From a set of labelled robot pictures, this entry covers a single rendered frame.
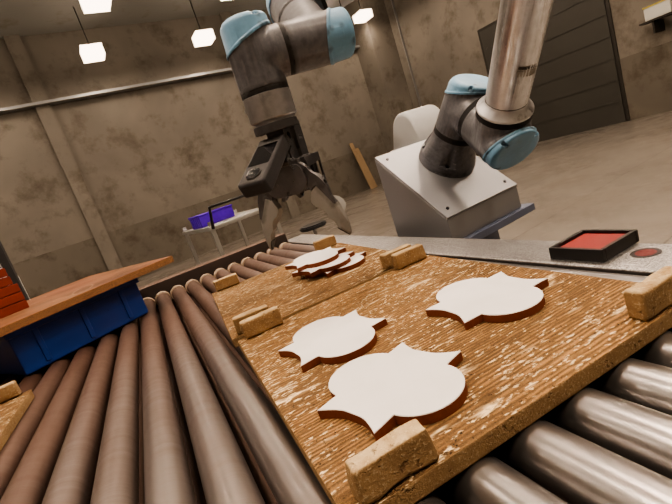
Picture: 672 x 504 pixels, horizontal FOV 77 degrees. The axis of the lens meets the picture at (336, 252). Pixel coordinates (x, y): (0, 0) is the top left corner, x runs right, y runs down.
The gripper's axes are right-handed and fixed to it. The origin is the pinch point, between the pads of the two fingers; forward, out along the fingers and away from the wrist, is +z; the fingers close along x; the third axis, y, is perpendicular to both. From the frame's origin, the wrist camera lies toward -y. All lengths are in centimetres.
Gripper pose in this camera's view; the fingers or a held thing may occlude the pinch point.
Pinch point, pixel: (308, 244)
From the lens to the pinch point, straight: 70.3
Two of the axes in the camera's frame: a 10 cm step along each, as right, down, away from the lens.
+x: -9.0, 1.7, 4.0
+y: 3.2, -3.6, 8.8
